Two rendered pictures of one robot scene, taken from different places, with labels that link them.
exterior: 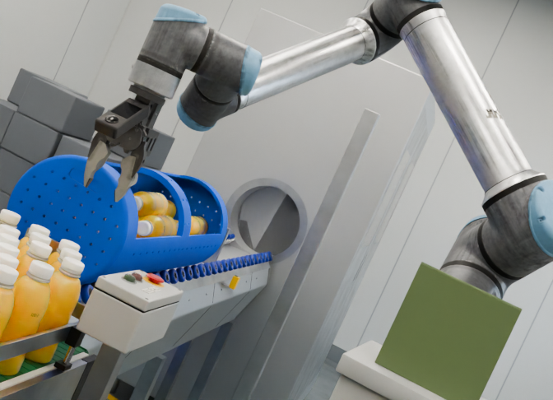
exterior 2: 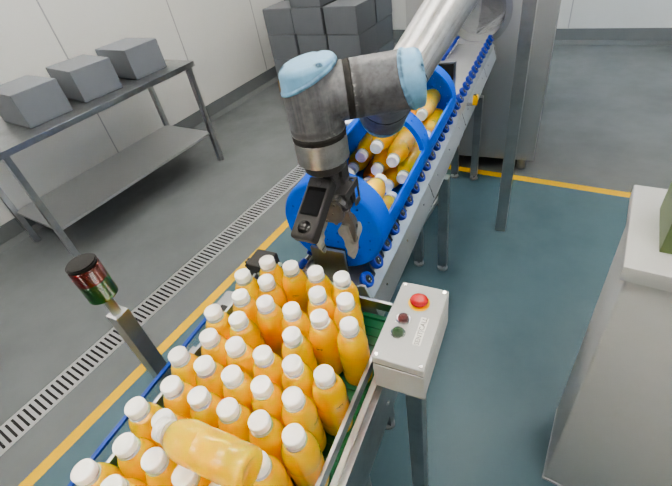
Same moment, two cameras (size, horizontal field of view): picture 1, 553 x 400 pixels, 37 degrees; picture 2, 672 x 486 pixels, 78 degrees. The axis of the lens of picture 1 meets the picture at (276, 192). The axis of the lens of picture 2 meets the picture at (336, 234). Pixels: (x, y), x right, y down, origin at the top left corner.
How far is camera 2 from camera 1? 1.02 m
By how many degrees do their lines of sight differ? 41
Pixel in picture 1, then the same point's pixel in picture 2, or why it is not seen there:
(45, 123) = (309, 5)
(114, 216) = (364, 216)
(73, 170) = not seen: hidden behind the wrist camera
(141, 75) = (306, 160)
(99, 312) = (387, 377)
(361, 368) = (650, 276)
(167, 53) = (314, 129)
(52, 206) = not seen: hidden behind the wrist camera
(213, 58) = (366, 103)
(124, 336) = (416, 390)
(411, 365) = not seen: outside the picture
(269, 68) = (435, 22)
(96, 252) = (365, 242)
